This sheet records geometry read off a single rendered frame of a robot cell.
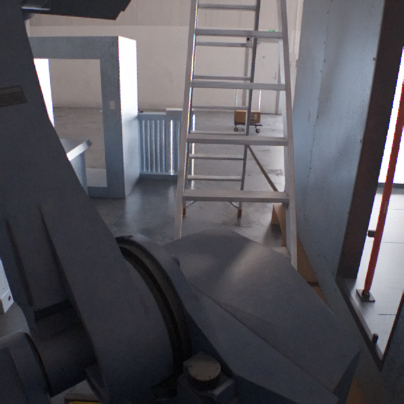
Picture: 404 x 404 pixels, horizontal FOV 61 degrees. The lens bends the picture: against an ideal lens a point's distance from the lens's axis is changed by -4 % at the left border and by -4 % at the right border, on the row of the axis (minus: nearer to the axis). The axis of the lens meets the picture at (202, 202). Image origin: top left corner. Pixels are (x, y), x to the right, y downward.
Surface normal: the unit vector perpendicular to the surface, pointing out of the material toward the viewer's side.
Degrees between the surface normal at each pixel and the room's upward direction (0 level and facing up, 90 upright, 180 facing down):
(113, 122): 90
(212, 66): 90
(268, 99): 90
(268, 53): 90
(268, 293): 16
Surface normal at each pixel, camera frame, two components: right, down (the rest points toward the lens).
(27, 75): 0.61, -0.18
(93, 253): 0.51, -0.43
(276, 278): 0.21, -0.82
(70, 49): -0.06, 0.36
